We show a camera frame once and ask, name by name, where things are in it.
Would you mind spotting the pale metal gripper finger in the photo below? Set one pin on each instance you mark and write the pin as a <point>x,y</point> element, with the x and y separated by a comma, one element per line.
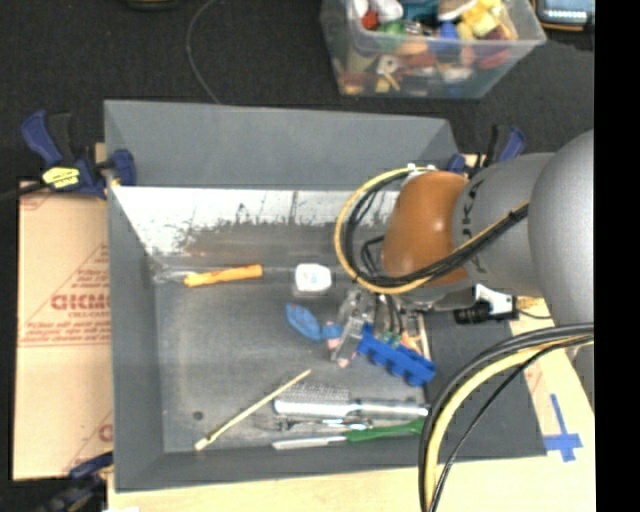
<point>350,345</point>
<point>345,320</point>

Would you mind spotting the blue and pink toy figure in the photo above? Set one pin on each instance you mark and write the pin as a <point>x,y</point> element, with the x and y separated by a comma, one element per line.
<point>304,321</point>

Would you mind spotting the blue toy brick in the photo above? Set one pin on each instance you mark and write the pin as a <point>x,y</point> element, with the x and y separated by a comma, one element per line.
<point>397,357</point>

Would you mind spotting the small white bottle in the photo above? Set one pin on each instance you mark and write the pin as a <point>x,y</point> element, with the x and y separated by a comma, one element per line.
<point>312,278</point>

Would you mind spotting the thin metal tongs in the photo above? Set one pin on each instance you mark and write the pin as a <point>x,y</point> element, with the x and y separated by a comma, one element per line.
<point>310,425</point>

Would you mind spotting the thin wooden stick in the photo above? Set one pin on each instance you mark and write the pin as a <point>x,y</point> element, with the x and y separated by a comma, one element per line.
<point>250,410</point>

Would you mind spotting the grey metal bin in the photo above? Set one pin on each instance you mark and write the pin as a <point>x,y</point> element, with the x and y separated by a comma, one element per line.
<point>225,340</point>

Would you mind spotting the brown cardboard board, red print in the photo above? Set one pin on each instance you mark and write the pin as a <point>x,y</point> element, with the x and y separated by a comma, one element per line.
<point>60,310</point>

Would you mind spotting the black cylinder on white bracket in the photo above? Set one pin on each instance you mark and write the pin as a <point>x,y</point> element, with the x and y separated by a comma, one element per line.
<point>492,302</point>

